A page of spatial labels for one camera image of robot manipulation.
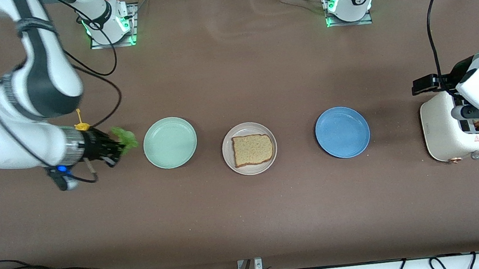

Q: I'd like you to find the green lettuce leaf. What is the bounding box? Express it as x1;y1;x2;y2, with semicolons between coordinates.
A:
110;125;140;157

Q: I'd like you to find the yellow mustard squeeze bottle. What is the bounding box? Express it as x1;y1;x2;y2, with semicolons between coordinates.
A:
73;108;91;132

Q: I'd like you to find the light green plate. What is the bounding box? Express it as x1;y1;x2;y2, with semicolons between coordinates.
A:
140;114;200;172

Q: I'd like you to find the blue plate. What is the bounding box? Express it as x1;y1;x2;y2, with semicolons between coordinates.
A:
312;103;373;161

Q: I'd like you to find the beige plate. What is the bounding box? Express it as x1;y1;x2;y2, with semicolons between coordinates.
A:
219;119;280;178

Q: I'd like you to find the white two-slot toaster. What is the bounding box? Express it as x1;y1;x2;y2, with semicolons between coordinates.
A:
418;87;479;167

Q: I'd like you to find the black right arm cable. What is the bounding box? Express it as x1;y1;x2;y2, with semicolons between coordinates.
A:
46;0;133;186

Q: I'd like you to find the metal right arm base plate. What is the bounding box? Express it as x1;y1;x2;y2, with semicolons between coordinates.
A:
85;2;142;50

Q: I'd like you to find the metal table edge bracket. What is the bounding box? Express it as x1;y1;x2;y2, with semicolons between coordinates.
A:
236;257;263;269

